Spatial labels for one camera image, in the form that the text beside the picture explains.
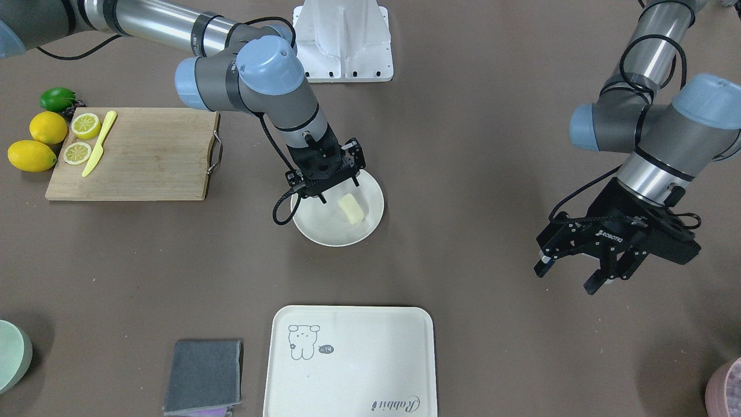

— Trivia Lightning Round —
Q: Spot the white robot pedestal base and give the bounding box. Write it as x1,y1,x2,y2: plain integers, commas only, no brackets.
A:
293,1,394,83

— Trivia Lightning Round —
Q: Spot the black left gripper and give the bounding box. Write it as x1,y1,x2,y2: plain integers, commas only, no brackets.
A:
534,178,701,295

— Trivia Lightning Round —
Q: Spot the pink bowl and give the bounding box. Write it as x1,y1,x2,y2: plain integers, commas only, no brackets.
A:
705,358,740,416

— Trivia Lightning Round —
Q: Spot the cream rabbit tray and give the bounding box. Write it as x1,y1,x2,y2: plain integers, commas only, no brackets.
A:
263,305,438,416

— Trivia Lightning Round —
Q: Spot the grey folded cloth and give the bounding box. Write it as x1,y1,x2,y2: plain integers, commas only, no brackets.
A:
163,339,243,416

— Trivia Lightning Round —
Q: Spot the cream shallow plate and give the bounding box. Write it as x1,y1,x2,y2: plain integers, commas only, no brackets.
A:
293,170,386,247

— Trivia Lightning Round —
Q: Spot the green lime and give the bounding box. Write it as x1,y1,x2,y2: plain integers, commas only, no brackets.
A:
39,87,76,113

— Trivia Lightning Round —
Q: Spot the lemon half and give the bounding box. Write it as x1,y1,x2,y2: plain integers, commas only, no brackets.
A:
71,113,102,140
61,142,93,166

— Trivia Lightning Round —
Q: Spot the wooden cutting board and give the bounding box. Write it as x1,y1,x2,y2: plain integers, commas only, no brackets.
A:
46,108,219,202

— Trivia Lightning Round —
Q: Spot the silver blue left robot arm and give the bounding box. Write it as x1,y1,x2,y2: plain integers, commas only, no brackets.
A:
534,1,740,295

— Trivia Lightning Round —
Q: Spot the yellow plastic knife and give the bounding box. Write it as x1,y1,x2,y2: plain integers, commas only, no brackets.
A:
81,111,118,177

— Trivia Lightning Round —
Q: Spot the mint green bowl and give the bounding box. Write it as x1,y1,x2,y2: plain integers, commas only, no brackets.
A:
1,320,32,394

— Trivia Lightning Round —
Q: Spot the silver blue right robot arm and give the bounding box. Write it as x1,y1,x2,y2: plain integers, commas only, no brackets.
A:
1,1,365,200

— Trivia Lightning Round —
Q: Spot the whole yellow lemon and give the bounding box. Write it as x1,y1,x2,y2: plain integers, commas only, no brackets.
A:
29,111,68,145
7,140,57,172

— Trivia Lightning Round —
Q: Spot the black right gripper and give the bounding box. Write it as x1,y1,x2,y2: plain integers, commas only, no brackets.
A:
286,127,366,204

